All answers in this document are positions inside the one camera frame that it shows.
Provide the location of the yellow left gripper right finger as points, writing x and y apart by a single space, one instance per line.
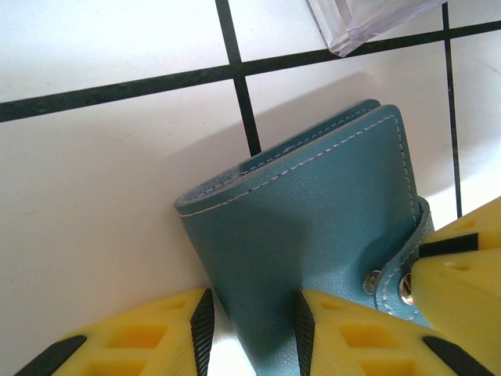
364 337

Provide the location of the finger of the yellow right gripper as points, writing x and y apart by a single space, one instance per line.
462 297
485 223

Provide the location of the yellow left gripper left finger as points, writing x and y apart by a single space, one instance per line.
137 337

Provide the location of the teal leather card holder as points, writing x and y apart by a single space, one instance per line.
293 215

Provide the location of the clear acrylic card box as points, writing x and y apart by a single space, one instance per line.
344 39

